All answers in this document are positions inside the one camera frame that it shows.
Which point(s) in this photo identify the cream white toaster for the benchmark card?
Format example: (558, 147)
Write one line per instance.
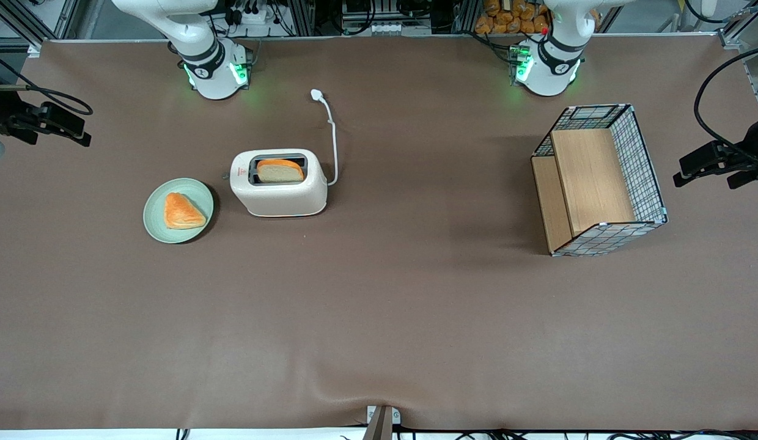
(281, 198)

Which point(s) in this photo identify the white power strip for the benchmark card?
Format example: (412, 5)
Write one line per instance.
(257, 15)

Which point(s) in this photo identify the pale green round plate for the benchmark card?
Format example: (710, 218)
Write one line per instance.
(156, 214)

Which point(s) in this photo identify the wooden step shelf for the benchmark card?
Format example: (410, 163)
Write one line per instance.
(590, 177)

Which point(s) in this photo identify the triangular golden puff pastry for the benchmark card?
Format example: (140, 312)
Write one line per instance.
(182, 212)

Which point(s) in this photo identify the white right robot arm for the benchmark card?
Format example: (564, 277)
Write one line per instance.
(202, 55)

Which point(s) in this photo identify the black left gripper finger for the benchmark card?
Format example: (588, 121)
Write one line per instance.
(706, 159)
(744, 179)

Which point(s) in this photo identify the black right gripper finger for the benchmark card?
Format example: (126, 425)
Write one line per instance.
(25, 134)
(64, 121)

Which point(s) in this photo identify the grey metal table bracket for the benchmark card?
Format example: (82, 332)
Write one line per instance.
(382, 423)

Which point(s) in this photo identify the brown table cover mat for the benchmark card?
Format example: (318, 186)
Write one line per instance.
(415, 305)

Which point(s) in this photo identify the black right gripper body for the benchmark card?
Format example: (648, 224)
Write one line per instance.
(1, 113)

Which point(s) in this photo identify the bag of orange buns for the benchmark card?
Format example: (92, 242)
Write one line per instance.
(507, 18)

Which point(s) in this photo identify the bread slice with brown crust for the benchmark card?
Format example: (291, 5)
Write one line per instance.
(280, 172)

